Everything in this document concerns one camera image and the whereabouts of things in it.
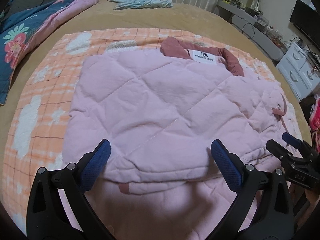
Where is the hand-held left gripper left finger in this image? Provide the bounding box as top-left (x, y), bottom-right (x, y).
top-left (26, 139), bottom-right (113, 240)

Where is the clutter of small bottles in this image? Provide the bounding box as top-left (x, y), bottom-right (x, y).
top-left (223, 0), bottom-right (288, 45)

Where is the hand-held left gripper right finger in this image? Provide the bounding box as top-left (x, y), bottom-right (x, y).
top-left (211, 139), bottom-right (295, 240)

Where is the white drawer chest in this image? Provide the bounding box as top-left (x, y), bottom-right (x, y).
top-left (276, 41), bottom-right (320, 102)

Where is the tan bed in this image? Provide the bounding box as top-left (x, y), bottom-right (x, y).
top-left (0, 0), bottom-right (313, 160)

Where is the grey dressing table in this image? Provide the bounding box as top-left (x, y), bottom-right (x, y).
top-left (216, 0), bottom-right (286, 61)

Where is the teal floral comforter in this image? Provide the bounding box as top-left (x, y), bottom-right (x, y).
top-left (0, 0), bottom-right (99, 105)

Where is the orange checked fleece blanket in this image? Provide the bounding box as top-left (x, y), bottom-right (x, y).
top-left (3, 27), bottom-right (303, 230)

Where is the pink quilted jacket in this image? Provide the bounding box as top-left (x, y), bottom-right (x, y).
top-left (57, 36), bottom-right (304, 240)

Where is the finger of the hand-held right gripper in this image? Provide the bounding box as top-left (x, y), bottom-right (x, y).
top-left (266, 140), bottom-right (304, 164)
top-left (282, 132), bottom-right (320, 159)

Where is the black flat television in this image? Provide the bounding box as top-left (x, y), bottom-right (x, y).
top-left (292, 0), bottom-right (320, 53)

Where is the light blue cloth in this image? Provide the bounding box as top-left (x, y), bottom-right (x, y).
top-left (108, 0), bottom-right (173, 10)

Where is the pink printed towel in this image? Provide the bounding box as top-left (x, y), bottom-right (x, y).
top-left (309, 94), bottom-right (320, 131)

